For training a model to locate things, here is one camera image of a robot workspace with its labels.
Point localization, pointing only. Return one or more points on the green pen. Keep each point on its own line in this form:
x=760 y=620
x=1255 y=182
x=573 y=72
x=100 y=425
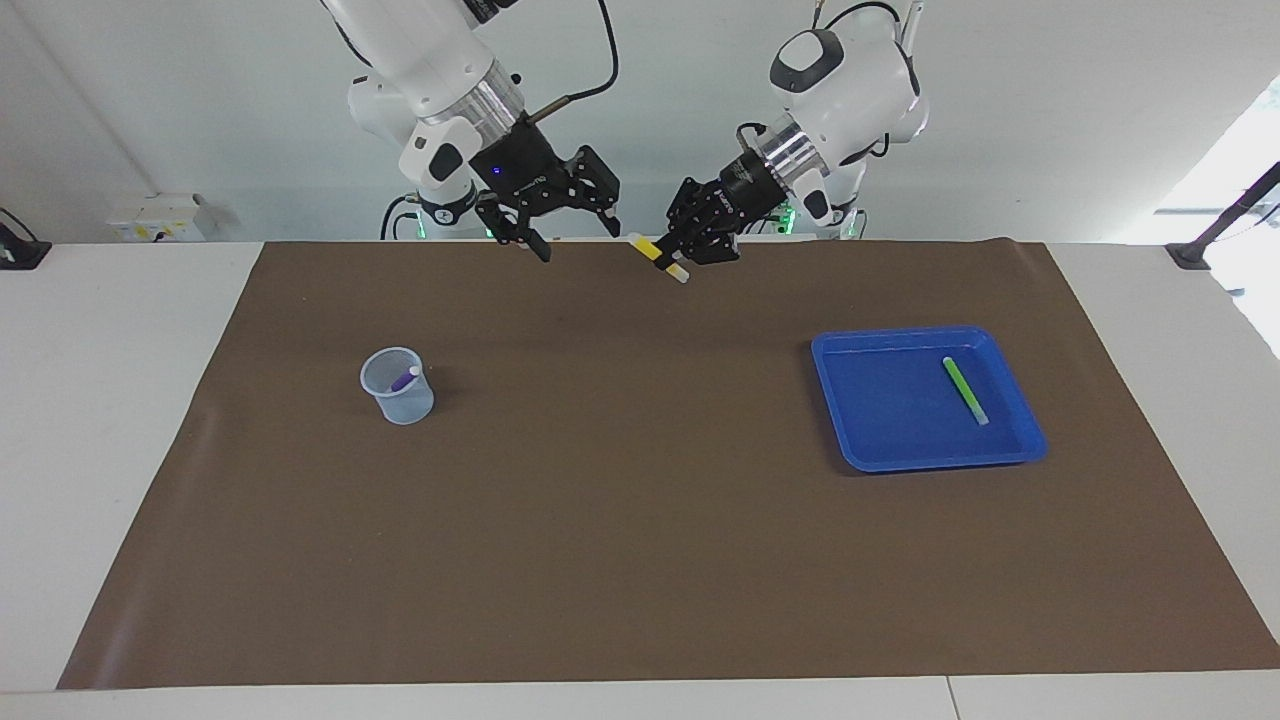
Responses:
x=965 y=390

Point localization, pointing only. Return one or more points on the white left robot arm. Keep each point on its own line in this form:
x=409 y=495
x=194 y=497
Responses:
x=850 y=80

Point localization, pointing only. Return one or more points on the black camera stand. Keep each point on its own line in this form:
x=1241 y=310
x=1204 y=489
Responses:
x=1190 y=255

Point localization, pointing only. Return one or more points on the blue plastic tray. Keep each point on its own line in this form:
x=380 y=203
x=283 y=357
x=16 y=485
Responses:
x=880 y=410

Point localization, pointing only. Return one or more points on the brown table mat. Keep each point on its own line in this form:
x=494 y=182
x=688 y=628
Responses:
x=640 y=500

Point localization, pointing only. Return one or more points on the purple pen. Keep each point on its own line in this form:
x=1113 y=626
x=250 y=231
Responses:
x=402 y=380

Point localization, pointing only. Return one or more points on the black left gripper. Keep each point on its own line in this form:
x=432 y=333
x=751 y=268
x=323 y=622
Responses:
x=745 y=190

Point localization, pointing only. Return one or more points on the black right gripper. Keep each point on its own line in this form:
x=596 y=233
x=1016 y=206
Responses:
x=525 y=165

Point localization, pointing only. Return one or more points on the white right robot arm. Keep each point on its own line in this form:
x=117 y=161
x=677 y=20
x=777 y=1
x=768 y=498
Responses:
x=420 y=50

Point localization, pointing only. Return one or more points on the translucent plastic pen cup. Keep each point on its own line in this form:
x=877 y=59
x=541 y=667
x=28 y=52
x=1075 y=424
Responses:
x=405 y=405

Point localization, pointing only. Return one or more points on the black table clamp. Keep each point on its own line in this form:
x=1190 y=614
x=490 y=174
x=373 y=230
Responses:
x=25 y=252

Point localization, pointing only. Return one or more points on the white wall socket box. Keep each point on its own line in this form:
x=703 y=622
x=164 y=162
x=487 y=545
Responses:
x=155 y=215

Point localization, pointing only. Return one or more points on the yellow pen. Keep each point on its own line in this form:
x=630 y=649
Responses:
x=655 y=255

